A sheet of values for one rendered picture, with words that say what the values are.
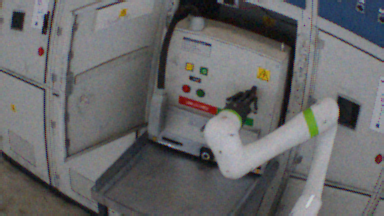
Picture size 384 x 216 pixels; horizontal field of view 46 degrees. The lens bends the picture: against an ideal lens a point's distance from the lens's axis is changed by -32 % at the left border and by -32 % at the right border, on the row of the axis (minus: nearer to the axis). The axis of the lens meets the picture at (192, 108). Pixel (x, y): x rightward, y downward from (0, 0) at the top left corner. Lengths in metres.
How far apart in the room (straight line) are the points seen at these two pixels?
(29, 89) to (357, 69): 2.03
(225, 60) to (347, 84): 0.61
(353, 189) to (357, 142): 0.31
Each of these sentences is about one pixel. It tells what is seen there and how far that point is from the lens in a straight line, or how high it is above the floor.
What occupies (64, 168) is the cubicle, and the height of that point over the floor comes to 0.31.
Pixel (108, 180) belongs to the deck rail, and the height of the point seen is 0.85.
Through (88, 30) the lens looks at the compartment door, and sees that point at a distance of 2.35.
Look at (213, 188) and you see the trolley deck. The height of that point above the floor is 0.85.
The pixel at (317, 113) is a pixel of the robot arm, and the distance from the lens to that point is 2.13.
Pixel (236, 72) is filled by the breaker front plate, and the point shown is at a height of 1.27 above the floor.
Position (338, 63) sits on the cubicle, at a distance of 2.43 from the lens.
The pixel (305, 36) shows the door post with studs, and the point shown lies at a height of 1.51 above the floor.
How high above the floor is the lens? 2.30
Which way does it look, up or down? 28 degrees down
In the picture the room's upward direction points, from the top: 8 degrees clockwise
